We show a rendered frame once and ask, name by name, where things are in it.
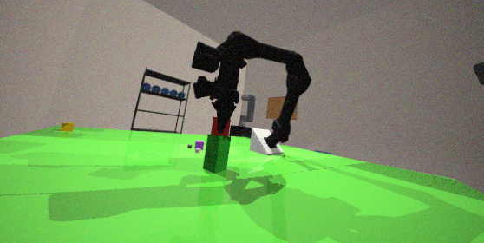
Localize green block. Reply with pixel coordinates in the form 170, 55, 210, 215
205, 135, 231, 155
203, 151, 229, 174

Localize small yellow block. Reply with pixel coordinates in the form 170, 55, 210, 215
61, 122, 75, 132

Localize purple cube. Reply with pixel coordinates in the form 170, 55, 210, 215
195, 141, 204, 150

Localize red block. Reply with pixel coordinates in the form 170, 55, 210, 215
211, 117, 231, 136

